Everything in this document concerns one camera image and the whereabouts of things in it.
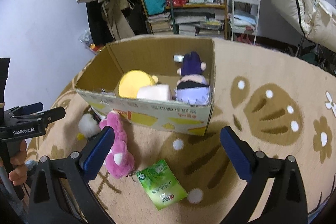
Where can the person's left hand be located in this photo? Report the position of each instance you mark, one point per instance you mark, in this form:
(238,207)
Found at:
(18,176)

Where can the purple haired doll plush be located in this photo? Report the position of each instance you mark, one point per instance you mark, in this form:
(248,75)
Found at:
(192,87)

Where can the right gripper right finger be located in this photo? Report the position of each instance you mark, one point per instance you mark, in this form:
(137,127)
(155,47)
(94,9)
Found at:
(286,202)

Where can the white fluffy plush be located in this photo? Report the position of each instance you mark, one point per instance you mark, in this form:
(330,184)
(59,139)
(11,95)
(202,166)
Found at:
(88,127)

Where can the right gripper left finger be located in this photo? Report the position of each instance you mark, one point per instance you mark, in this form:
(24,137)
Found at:
(48,202)

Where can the white utility cart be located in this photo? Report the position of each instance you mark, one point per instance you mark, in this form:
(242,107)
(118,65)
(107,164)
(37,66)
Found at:
(244,20)

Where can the snack bag on floor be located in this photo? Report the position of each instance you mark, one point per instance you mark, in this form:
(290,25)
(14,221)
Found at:
(87,40)

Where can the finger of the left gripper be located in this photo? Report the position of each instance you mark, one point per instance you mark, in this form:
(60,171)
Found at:
(30,109)
(52,115)

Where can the white pink swirl plush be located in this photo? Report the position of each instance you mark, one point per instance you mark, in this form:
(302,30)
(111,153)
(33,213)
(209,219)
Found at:
(158,92)

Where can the stack of books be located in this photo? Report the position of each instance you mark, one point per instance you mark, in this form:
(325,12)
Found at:
(189,22)

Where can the beige patterned rug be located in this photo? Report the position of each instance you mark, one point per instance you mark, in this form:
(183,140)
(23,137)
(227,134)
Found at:
(277,103)

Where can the yellow round plush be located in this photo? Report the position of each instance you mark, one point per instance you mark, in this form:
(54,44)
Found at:
(131,82)

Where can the beige hanging coat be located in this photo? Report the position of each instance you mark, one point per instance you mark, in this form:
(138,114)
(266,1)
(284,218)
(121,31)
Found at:
(116,21)

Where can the cardboard box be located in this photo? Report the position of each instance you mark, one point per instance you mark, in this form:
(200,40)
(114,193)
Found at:
(160,82)

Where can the green tissue packet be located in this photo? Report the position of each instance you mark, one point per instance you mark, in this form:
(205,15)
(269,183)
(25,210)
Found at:
(161,185)

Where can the pink bear plush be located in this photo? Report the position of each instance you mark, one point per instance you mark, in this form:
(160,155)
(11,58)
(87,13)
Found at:
(119,162)

